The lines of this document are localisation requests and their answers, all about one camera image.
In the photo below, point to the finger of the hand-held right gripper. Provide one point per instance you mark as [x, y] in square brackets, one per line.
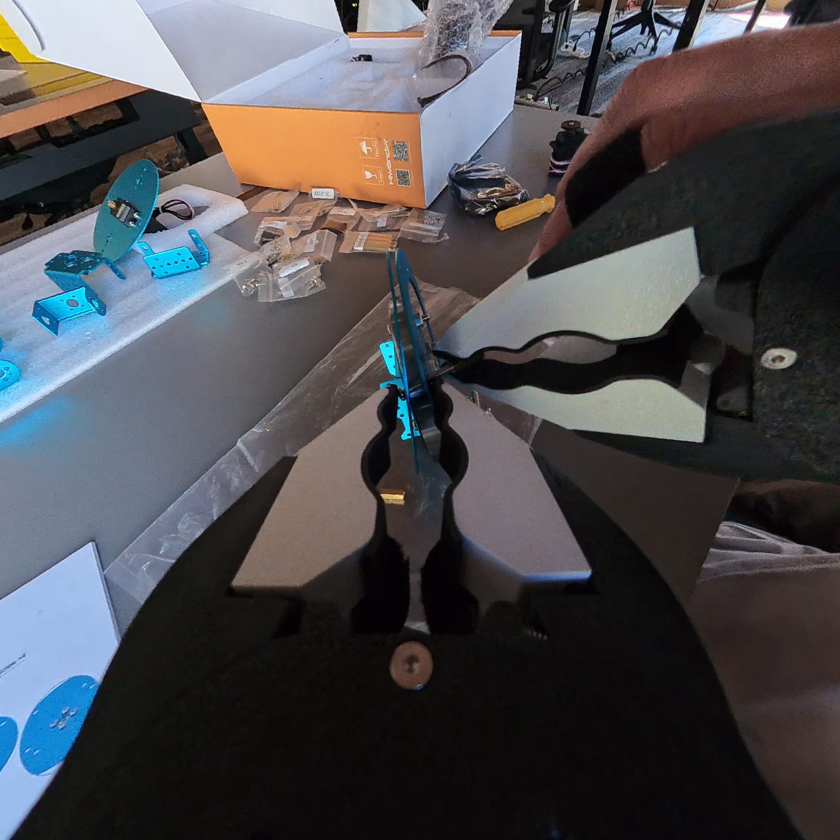
[643, 410]
[590, 295]

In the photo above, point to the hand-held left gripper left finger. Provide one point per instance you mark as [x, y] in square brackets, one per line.
[315, 525]

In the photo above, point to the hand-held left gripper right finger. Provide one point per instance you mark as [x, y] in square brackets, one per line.
[518, 518]

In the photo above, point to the blue round rotating base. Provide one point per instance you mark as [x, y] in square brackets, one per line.
[410, 315]

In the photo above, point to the grey desk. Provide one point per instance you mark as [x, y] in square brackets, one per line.
[164, 426]

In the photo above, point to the person's right hand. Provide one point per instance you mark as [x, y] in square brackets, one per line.
[722, 85]

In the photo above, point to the brass standoff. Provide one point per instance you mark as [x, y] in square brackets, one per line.
[394, 493]

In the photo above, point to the clear plastic bag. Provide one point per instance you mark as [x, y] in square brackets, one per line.
[262, 426]

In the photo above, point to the black servo motor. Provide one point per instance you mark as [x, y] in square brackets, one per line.
[568, 151]

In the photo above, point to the dark bag of parts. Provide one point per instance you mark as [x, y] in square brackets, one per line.
[485, 187]

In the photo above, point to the pile of small hardware bags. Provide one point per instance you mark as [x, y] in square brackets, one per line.
[315, 236]

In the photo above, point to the white foam sheet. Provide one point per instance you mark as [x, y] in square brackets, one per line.
[131, 308]

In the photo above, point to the white assembly guide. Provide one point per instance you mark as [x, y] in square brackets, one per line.
[46, 623]

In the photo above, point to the bubble wrap bundle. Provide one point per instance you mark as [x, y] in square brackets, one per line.
[459, 23]

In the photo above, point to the white foam block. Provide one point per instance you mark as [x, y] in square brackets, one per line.
[223, 207]

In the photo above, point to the orange cardboard box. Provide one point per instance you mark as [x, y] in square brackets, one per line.
[295, 144]

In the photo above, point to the teal round plate with servo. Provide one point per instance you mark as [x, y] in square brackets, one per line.
[131, 190]

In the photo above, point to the long wooden table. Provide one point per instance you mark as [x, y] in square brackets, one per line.
[65, 108]

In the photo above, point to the yellow plastic bins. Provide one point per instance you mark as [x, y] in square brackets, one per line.
[39, 73]

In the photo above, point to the blue perforated U bracket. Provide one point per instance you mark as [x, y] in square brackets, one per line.
[170, 262]

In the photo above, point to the small blue bracket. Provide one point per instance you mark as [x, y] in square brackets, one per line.
[62, 312]

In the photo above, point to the large blue U bracket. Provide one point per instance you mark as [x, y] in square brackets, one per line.
[8, 375]

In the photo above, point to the dark teal bracket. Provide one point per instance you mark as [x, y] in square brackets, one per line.
[72, 266]

